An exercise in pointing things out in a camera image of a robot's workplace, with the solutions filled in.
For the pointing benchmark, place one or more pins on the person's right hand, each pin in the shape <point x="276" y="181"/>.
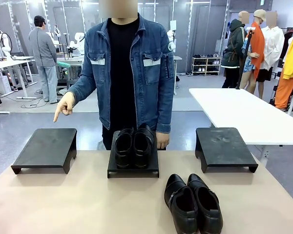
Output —
<point x="67" y="104"/>

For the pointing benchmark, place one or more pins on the person's left hand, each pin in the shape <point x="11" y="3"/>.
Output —
<point x="163" y="140"/>

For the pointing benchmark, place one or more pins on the person's right forearm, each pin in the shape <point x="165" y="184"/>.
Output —
<point x="85" y="87"/>

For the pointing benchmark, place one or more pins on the person's left forearm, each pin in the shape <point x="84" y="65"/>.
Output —
<point x="165" y="112"/>

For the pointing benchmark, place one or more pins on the black shoe stand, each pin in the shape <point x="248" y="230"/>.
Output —
<point x="133" y="171"/>
<point x="224" y="148"/>
<point x="46" y="148"/>

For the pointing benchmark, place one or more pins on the person in grey clothes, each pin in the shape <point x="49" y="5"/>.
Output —
<point x="42" y="48"/>

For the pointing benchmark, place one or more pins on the person in denim jacket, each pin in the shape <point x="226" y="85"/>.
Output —
<point x="127" y="73"/>

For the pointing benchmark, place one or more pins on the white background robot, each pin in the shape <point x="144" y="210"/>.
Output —
<point x="171" y="36"/>
<point x="77" y="44"/>
<point x="3" y="44"/>

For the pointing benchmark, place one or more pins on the white office desk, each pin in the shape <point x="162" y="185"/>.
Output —
<point x="12" y="62"/>

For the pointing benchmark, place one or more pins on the white folding table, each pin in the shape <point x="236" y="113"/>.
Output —
<point x="234" y="109"/>

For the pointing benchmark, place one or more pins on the wooden shoe rack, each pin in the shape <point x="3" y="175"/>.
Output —
<point x="206" y="65"/>

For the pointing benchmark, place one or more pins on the mannequin in dark jacket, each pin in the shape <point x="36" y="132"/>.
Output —
<point x="234" y="48"/>

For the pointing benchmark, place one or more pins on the orange trousers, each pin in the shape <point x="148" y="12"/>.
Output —
<point x="284" y="92"/>

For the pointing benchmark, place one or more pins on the mannequin with orange garment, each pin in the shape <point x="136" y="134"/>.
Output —
<point x="257" y="46"/>

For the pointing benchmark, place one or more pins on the figure in white shirt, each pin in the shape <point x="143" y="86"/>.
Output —
<point x="273" y="46"/>

